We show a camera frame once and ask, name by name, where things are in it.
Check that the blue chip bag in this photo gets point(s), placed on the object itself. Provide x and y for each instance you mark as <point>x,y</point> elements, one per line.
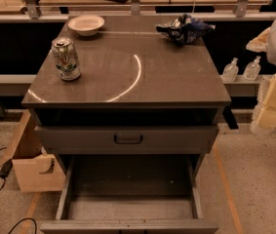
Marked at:
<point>185,29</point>

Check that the closed top drawer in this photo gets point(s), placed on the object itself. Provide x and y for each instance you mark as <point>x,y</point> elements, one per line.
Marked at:
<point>127,140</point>

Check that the open middle drawer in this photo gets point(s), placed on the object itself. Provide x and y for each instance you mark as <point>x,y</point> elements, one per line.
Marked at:
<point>129,194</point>

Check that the clear sanitizer bottle right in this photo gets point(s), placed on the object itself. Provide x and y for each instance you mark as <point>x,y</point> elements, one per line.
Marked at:
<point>252,69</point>

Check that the clear sanitizer bottle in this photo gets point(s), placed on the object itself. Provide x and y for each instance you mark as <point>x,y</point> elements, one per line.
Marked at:
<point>252,69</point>
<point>230,71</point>

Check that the clear sanitizer bottle left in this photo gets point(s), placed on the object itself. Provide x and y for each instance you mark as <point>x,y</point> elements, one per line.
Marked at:
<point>230,71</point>

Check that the white ceramic bowl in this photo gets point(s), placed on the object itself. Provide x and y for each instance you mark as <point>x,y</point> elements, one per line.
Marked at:
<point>87,25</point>

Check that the green soda can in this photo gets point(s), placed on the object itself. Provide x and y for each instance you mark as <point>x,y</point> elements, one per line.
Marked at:
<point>66,58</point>

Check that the wooden box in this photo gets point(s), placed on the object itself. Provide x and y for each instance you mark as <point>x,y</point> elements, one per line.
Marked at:
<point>35,169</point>

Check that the black power adapter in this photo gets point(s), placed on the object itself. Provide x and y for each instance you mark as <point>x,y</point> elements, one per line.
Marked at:
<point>6,168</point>

